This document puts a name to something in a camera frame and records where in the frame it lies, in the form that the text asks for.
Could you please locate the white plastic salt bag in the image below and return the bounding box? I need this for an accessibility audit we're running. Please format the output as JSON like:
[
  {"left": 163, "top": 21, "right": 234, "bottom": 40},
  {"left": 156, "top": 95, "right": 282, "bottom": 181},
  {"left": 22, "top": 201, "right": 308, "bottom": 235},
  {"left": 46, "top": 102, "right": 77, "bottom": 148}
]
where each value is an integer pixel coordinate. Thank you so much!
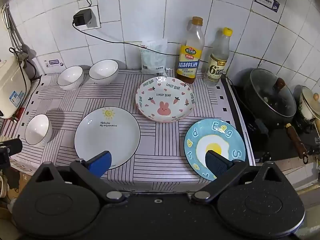
[{"left": 140, "top": 39, "right": 168, "bottom": 75}]

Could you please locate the metal water pipe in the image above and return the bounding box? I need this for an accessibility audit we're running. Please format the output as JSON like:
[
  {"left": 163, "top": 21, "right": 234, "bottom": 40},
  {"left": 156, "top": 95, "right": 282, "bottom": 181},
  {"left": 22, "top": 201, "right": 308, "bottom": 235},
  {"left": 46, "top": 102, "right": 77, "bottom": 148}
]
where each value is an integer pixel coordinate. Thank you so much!
[{"left": 2, "top": 4, "right": 28, "bottom": 63}]

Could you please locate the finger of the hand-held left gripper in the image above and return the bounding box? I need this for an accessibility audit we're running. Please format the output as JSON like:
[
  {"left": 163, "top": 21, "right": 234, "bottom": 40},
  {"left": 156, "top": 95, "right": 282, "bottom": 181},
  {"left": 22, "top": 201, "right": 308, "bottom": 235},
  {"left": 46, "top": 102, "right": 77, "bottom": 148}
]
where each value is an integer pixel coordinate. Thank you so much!
[{"left": 0, "top": 138, "right": 23, "bottom": 170}]

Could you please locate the blue fried egg print plate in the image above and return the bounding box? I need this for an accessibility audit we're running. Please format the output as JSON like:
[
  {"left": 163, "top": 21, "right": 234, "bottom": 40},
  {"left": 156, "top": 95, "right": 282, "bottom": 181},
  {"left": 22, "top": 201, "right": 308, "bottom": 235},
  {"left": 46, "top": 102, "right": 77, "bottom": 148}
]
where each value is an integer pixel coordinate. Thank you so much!
[{"left": 184, "top": 118, "right": 247, "bottom": 181}]

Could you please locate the black power adapter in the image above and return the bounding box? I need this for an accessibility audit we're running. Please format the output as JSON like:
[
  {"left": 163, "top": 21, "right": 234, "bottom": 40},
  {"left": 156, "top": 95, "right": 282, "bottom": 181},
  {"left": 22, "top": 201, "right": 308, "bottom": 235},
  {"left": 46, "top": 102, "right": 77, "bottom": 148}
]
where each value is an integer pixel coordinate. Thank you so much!
[{"left": 73, "top": 8, "right": 93, "bottom": 27}]

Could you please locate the white bowl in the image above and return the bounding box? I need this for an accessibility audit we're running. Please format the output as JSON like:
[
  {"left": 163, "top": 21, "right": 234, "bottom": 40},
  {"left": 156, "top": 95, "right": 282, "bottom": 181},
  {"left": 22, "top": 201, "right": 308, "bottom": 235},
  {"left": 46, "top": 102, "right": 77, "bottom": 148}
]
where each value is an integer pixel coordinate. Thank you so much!
[
  {"left": 24, "top": 114, "right": 53, "bottom": 146},
  {"left": 89, "top": 59, "right": 119, "bottom": 84},
  {"left": 57, "top": 66, "right": 84, "bottom": 91}
]

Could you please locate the black stove top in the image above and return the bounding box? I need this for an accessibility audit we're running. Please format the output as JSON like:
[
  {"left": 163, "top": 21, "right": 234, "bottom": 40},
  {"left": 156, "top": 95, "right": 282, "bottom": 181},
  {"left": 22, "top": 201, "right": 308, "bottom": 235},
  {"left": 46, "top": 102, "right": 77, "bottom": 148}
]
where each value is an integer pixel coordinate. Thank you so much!
[{"left": 225, "top": 75, "right": 320, "bottom": 162}]

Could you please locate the clear vinegar bottle yellow cap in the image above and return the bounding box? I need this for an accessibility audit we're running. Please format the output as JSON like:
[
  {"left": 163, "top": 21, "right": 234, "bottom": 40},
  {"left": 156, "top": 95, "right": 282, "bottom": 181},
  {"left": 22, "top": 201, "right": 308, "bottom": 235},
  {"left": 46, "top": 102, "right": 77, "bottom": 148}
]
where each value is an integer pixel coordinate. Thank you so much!
[{"left": 203, "top": 27, "right": 234, "bottom": 87}]

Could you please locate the white rice cooker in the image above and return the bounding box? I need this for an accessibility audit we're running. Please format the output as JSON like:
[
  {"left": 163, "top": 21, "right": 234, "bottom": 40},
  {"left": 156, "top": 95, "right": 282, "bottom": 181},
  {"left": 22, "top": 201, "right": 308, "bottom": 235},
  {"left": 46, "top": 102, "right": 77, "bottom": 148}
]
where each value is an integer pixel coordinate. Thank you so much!
[{"left": 0, "top": 54, "right": 32, "bottom": 119}]

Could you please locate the dark blue wall sticker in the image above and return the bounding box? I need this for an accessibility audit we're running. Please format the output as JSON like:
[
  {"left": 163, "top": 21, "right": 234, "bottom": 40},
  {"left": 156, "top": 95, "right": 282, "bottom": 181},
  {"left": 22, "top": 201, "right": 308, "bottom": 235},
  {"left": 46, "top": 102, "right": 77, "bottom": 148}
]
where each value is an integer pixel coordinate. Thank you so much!
[{"left": 255, "top": 0, "right": 279, "bottom": 13}]

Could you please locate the black wok wooden handle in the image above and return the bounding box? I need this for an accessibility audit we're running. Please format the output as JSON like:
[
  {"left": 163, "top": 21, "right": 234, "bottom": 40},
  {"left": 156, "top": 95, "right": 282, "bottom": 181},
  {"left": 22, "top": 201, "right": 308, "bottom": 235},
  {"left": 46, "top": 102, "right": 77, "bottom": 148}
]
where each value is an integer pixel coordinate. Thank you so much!
[{"left": 239, "top": 68, "right": 308, "bottom": 165}]

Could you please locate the pink rabbit print plate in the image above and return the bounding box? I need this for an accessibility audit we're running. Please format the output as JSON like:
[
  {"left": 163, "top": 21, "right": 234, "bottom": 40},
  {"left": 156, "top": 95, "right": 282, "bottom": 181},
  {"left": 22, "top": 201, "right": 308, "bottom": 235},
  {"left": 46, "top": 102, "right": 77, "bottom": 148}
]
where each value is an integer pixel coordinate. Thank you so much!
[{"left": 135, "top": 76, "right": 196, "bottom": 123}]

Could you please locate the white wall socket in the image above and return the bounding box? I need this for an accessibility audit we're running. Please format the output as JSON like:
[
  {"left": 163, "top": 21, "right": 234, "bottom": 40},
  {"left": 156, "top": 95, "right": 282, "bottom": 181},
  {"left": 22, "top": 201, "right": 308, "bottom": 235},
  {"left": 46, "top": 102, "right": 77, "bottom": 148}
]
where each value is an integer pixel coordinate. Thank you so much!
[{"left": 74, "top": 4, "right": 101, "bottom": 31}]

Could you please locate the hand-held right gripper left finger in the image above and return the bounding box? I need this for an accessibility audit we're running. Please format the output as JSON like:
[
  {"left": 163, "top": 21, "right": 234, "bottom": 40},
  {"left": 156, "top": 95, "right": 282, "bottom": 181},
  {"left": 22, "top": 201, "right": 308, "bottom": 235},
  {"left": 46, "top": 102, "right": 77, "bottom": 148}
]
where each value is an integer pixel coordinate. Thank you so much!
[{"left": 33, "top": 151, "right": 126, "bottom": 204}]

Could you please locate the cream enamel pot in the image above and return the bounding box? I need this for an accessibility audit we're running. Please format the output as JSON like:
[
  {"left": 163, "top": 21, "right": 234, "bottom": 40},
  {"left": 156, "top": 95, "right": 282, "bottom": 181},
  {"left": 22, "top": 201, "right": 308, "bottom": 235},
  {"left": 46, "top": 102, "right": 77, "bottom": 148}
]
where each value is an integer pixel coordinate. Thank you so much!
[{"left": 296, "top": 85, "right": 320, "bottom": 128}]

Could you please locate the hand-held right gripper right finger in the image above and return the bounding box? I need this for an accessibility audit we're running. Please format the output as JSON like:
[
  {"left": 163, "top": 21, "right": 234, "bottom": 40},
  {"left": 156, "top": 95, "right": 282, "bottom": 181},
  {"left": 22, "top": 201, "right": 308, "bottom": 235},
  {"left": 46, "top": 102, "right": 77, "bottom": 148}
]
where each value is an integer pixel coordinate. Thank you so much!
[{"left": 192, "top": 150, "right": 283, "bottom": 204}]

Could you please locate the cooking wine bottle yellow label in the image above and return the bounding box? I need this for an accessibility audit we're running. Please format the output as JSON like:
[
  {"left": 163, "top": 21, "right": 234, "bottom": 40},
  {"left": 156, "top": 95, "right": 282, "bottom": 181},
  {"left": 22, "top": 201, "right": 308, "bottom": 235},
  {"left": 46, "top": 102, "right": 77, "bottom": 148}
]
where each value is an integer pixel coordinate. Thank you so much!
[{"left": 175, "top": 16, "right": 206, "bottom": 84}]

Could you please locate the small wall label sticker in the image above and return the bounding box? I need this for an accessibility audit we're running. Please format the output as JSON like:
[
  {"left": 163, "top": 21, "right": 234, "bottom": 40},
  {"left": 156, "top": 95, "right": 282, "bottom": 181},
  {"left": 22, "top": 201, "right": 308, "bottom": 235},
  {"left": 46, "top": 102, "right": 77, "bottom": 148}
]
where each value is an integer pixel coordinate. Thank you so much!
[{"left": 45, "top": 59, "right": 66, "bottom": 69}]

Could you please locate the striped tablecloth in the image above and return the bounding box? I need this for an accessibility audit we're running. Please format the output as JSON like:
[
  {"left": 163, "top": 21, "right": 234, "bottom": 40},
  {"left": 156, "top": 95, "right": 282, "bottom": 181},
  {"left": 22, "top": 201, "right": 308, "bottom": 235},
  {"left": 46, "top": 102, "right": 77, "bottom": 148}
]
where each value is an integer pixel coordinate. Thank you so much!
[{"left": 3, "top": 68, "right": 256, "bottom": 197}]

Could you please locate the glass wok lid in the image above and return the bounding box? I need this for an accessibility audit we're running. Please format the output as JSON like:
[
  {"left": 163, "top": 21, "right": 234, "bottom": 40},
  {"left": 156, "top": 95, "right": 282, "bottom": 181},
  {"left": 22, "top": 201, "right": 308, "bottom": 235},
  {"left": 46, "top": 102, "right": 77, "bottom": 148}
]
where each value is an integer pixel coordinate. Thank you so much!
[{"left": 243, "top": 68, "right": 297, "bottom": 118}]

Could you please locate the white sun print plate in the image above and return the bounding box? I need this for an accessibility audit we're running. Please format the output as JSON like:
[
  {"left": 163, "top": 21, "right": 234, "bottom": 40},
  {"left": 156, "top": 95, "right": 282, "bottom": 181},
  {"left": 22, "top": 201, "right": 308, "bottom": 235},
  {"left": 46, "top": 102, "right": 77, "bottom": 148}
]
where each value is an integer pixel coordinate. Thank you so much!
[{"left": 74, "top": 107, "right": 141, "bottom": 171}]

